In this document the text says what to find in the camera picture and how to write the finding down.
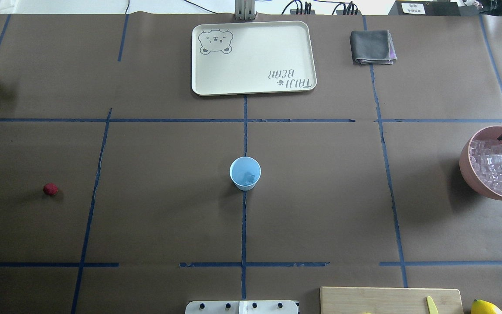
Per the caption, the grey folded cloth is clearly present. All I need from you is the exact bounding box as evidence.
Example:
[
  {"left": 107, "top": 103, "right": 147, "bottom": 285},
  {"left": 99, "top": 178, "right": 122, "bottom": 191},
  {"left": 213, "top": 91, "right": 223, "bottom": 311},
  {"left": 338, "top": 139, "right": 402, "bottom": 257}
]
[{"left": 350, "top": 30, "right": 398, "bottom": 65}]

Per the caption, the yellow lemon right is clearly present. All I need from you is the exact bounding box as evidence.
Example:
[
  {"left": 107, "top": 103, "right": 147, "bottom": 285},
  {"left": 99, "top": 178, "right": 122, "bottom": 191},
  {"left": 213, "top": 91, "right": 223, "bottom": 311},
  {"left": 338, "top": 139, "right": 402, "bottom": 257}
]
[{"left": 470, "top": 299, "right": 502, "bottom": 314}]

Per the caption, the blue plastic cup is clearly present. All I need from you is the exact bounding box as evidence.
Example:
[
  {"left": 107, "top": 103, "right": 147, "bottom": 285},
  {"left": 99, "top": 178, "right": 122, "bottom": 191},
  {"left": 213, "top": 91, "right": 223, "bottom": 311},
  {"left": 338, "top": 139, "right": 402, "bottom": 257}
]
[{"left": 229, "top": 157, "right": 261, "bottom": 191}]

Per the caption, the red strawberry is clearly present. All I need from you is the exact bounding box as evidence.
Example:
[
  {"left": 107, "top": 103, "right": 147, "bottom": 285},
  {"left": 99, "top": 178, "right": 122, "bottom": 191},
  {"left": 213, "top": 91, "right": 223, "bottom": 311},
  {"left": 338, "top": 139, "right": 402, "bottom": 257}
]
[{"left": 43, "top": 183, "right": 58, "bottom": 196}]

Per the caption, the beige bear tray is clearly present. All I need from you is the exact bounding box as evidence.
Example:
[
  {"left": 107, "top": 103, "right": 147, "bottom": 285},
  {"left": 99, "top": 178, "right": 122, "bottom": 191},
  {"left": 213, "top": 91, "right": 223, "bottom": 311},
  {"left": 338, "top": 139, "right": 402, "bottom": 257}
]
[{"left": 191, "top": 20, "right": 317, "bottom": 96}]

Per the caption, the clear ice cube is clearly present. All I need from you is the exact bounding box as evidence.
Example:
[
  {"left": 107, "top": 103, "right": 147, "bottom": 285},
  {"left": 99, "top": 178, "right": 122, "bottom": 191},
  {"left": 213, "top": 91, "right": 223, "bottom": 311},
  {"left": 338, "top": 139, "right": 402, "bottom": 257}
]
[{"left": 244, "top": 172, "right": 256, "bottom": 185}]

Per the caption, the white post base plate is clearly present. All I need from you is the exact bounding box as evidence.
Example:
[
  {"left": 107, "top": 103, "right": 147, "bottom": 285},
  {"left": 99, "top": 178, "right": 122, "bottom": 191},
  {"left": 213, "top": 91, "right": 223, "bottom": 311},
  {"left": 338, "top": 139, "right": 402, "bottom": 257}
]
[{"left": 185, "top": 300, "right": 300, "bottom": 314}]

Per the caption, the aluminium frame post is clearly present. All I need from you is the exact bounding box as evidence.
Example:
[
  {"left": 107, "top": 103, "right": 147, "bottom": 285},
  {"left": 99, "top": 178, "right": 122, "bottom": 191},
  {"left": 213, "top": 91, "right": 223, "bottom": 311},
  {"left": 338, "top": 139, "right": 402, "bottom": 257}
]
[{"left": 234, "top": 0, "right": 256, "bottom": 20}]

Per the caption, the pink bowl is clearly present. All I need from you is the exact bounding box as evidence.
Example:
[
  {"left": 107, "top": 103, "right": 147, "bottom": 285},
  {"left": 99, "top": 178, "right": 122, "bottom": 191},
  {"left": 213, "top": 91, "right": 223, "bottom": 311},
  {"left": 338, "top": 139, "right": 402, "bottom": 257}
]
[{"left": 459, "top": 126, "right": 502, "bottom": 201}]

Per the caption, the pile of ice cubes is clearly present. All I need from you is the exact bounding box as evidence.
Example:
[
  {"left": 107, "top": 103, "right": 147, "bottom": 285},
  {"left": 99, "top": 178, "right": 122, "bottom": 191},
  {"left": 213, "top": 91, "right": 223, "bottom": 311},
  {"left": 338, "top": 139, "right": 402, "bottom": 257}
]
[{"left": 469, "top": 139, "right": 502, "bottom": 195}]

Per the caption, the wooden cutting board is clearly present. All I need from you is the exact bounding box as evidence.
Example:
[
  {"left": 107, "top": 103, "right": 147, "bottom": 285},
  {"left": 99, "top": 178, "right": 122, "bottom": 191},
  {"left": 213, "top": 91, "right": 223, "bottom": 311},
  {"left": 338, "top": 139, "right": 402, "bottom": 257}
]
[{"left": 319, "top": 287, "right": 464, "bottom": 314}]

